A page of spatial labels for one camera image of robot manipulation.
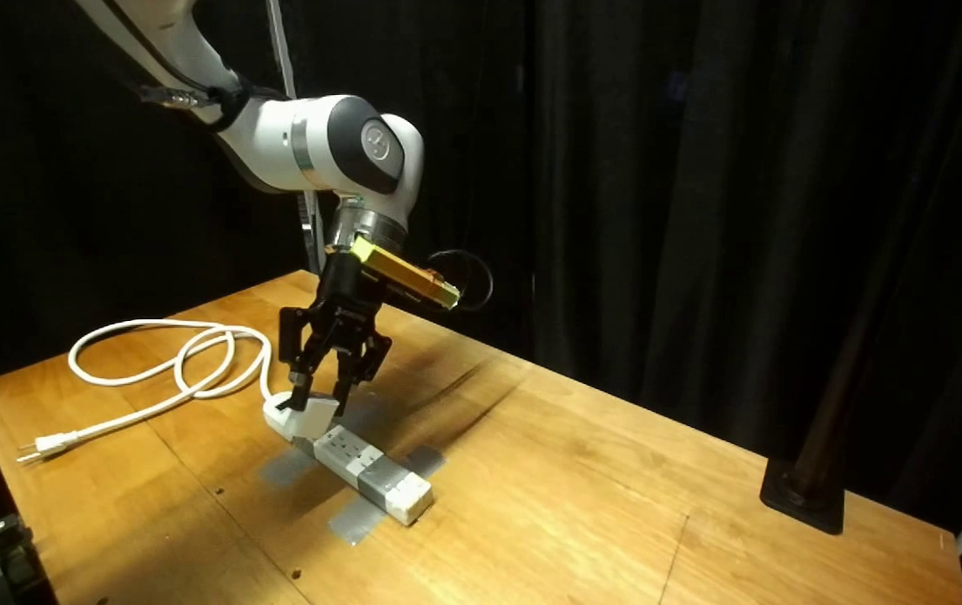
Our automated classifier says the black curtain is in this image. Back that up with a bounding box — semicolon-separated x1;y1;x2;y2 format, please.
0;0;962;525

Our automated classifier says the white power cord with plug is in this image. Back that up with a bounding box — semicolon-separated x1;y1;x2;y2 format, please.
18;317;280;467

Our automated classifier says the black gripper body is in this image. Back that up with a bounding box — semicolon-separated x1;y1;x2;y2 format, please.
274;248;398;378

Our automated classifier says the white charging block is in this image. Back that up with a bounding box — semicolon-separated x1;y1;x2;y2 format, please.
286;397;340;439

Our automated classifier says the black camera cable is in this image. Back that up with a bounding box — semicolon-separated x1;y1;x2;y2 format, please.
423;244;499;317

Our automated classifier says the black post with base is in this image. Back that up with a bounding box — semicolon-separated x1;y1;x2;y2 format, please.
760;197;921;533

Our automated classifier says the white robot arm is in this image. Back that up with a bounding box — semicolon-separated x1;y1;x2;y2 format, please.
78;0;423;411

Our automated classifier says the gold wrist camera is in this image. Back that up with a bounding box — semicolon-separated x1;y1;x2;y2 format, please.
348;235;462;310

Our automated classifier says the white power strip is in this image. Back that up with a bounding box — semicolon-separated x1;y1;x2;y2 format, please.
263;394;435;526

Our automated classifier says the grey duct tape strip far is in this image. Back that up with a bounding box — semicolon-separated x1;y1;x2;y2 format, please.
257;389;394;491

